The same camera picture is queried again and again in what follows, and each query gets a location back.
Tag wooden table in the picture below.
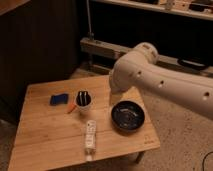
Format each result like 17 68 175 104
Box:
8 76 160 171

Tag metal pole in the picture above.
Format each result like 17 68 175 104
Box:
86 0 94 40

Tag black items in cup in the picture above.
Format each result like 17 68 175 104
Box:
77 91 89 106

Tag orange marker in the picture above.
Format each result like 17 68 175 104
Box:
67 103 77 114

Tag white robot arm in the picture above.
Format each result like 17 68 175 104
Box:
109 42 213 120

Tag black bowl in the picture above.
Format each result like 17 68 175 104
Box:
111 100 145 132

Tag black handle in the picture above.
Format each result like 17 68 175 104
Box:
177 59 209 71

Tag black cable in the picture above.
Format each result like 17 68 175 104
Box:
201 150 213 171

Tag white cup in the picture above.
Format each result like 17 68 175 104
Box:
76 91 92 114

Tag wooden shelf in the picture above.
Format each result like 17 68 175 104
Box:
93 0 213 21

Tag blue sponge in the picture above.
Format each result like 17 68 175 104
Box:
50 94 69 106

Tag long grey case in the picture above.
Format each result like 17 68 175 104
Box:
80 37 213 77

